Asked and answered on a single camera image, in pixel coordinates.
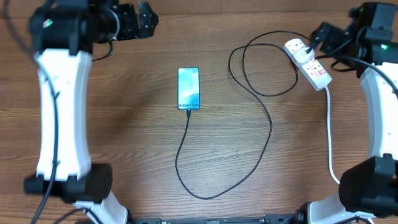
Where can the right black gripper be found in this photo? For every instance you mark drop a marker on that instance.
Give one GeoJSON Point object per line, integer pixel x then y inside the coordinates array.
{"type": "Point", "coordinates": [334, 35]}

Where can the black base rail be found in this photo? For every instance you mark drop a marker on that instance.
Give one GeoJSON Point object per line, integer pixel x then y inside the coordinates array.
{"type": "Point", "coordinates": [267, 219]}

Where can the white charger plug adapter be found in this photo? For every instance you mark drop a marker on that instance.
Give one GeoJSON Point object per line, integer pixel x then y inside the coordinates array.
{"type": "Point", "coordinates": [303, 56]}

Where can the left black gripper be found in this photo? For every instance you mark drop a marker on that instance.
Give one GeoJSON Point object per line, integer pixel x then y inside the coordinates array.
{"type": "Point", "coordinates": [128, 11]}

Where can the white power strip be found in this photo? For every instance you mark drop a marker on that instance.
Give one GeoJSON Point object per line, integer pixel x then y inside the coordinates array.
{"type": "Point", "coordinates": [313, 71]}

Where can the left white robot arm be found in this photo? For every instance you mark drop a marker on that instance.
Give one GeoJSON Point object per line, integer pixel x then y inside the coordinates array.
{"type": "Point", "coordinates": [63, 36]}

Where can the blue Samsung Galaxy smartphone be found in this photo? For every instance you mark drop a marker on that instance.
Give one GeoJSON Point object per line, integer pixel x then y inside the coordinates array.
{"type": "Point", "coordinates": [188, 88]}

